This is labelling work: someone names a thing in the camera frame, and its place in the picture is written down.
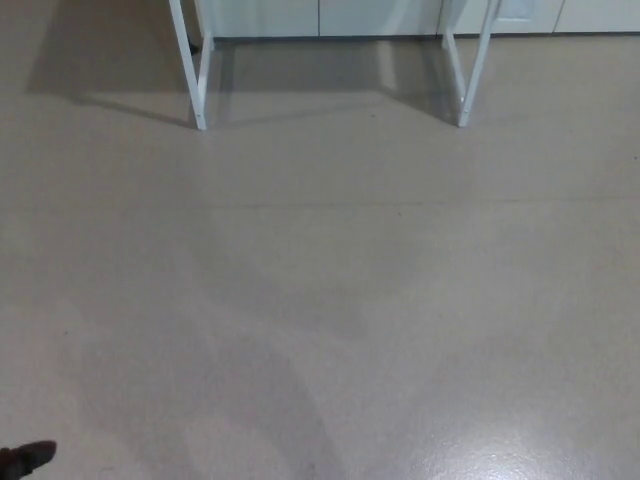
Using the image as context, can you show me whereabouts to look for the white desk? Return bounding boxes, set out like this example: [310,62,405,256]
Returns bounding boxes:
[168,0,501,130]

